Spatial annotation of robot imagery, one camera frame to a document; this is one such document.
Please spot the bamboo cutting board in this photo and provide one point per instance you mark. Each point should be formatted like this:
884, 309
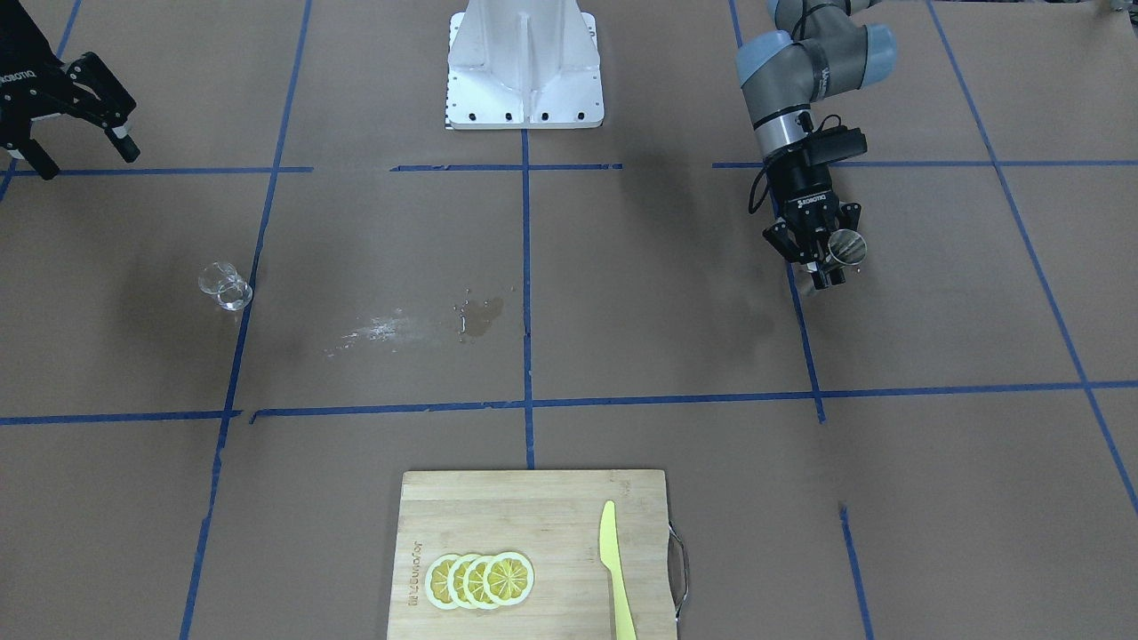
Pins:
552, 517

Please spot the lemon slice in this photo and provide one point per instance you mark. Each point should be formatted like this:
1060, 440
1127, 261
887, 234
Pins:
456, 581
438, 582
509, 578
474, 584

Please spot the yellow plastic knife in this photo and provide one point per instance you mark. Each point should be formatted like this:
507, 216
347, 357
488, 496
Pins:
610, 556

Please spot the steel jigger shaker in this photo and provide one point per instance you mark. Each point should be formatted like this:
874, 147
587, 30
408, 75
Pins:
842, 249

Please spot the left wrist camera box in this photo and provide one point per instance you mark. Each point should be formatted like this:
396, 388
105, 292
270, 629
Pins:
835, 144

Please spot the metal cutting board handle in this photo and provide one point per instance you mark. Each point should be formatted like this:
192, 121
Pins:
678, 567

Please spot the clear glass measuring cup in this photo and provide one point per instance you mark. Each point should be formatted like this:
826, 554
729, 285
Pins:
221, 281

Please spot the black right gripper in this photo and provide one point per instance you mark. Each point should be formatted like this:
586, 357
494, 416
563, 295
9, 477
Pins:
25, 80

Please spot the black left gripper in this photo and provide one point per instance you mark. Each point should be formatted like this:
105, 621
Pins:
805, 192

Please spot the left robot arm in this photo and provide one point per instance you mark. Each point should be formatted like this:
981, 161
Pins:
816, 51

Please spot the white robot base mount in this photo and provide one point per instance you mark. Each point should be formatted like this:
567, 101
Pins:
515, 65

